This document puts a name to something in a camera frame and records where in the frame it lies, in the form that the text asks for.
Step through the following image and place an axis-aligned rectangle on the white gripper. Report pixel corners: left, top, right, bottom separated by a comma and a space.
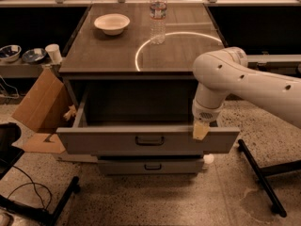
192, 99, 222, 140

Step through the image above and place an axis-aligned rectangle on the grey top drawer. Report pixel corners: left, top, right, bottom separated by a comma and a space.
57, 79, 239, 156

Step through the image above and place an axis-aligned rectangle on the grey drawer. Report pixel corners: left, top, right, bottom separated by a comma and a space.
99, 159, 204, 175
57, 79, 239, 156

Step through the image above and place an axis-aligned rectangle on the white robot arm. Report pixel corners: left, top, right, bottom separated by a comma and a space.
192, 47, 301, 140

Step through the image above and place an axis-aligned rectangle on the dark wooden drawer cabinet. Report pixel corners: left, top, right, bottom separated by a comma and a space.
58, 2, 238, 175

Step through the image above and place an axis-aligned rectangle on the grey bottom drawer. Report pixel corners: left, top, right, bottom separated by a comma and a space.
99, 159, 204, 175

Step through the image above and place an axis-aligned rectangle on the open cardboard box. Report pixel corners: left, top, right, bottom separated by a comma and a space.
10, 67, 99, 164

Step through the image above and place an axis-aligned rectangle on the white cabinet caster wheel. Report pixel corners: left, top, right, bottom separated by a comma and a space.
203, 153, 214, 165

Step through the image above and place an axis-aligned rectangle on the black stand leg right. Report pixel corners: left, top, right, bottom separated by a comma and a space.
238, 139, 301, 218

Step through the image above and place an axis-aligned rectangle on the clear plastic water bottle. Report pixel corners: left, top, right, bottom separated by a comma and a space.
150, 0, 167, 44

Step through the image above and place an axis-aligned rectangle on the white bowl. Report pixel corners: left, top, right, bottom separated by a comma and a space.
94, 13, 130, 36

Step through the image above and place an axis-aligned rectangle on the white paper cup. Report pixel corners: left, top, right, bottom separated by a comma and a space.
45, 43, 62, 64

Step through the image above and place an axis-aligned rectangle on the blue patterned bowl right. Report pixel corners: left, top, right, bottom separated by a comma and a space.
22, 48, 47, 64

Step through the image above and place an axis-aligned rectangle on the blue patterned bowl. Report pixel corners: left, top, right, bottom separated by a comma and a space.
22, 48, 47, 64
0, 45, 22, 62

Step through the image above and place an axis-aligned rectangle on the black stand base left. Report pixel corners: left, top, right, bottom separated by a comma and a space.
0, 121, 82, 226

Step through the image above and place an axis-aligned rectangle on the blue patterned bowl left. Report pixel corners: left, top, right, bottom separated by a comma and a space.
0, 45, 22, 62

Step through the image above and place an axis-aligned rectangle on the grey metal shelf rail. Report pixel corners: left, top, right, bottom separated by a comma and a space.
247, 55, 301, 77

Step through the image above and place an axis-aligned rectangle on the black cable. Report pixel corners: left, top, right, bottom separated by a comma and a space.
6, 164, 54, 211

